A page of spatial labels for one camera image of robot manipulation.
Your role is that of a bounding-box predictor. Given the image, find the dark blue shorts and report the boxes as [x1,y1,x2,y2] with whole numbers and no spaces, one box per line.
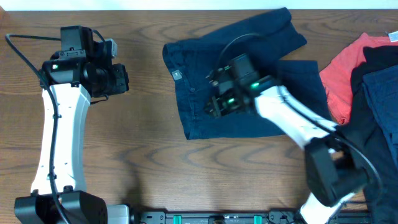
[162,8,330,140]

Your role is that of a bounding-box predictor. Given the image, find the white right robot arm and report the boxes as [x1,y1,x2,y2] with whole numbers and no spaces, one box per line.
[206,65,378,223]

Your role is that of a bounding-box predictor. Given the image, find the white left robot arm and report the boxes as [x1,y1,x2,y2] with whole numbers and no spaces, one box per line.
[14,58,130,223]

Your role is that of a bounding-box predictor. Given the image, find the red garment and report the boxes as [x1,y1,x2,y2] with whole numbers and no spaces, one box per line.
[320,32,397,124]

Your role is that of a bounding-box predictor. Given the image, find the black garment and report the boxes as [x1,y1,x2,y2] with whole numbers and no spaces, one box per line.
[340,45,397,223]

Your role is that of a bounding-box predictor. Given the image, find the blue folded garment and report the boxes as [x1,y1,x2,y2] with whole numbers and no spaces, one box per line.
[363,65,397,167]

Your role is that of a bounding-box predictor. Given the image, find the white garment tag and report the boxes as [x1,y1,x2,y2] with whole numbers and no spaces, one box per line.
[388,31,398,42]

